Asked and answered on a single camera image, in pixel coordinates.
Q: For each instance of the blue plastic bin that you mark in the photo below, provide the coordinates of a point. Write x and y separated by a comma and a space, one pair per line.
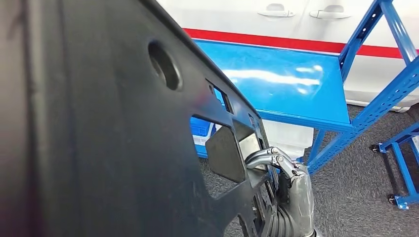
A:
199, 127

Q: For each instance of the white plastic bin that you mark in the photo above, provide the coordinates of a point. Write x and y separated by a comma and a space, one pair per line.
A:
200, 140

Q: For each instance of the white car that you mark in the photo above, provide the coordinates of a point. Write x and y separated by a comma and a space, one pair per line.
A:
229, 16

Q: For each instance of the blue metal shelf rack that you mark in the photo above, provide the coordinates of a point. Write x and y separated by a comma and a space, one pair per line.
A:
278, 81

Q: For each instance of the translucent plastic bin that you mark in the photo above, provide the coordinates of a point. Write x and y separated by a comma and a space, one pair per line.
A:
288, 137

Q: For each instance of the small blue wheeled rack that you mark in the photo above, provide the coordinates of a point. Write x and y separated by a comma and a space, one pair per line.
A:
399, 163

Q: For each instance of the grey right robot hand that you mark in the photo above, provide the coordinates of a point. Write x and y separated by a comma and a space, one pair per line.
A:
302, 196

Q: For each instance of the long black plastic part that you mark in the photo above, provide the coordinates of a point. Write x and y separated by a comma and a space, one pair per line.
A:
98, 130

